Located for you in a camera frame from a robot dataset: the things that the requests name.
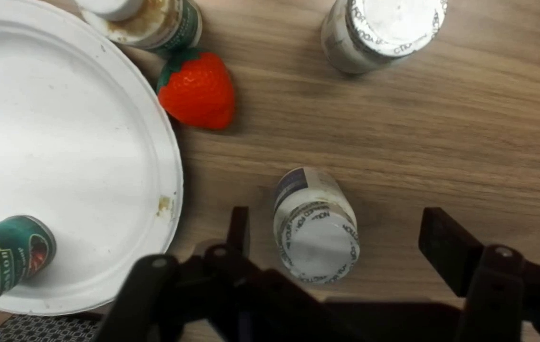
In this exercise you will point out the white paper plate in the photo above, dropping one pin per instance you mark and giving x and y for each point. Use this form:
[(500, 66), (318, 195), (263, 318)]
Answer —
[(86, 149)]

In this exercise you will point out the white bottle blue label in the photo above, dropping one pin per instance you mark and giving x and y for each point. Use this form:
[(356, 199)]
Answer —
[(314, 227)]

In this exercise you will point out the small green label bottle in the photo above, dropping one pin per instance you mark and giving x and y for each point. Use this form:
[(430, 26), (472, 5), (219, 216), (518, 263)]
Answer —
[(27, 248)]

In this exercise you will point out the white pill bottle silver cap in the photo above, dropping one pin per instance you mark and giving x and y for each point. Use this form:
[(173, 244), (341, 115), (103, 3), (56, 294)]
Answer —
[(364, 35)]

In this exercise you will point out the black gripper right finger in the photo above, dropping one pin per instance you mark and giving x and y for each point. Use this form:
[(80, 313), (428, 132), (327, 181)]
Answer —
[(487, 278)]

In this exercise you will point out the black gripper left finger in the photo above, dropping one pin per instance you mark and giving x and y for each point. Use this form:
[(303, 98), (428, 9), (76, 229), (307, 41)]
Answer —
[(249, 299)]

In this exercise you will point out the clear bottle green label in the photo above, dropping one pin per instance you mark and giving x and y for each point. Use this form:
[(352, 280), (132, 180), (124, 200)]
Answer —
[(162, 28)]

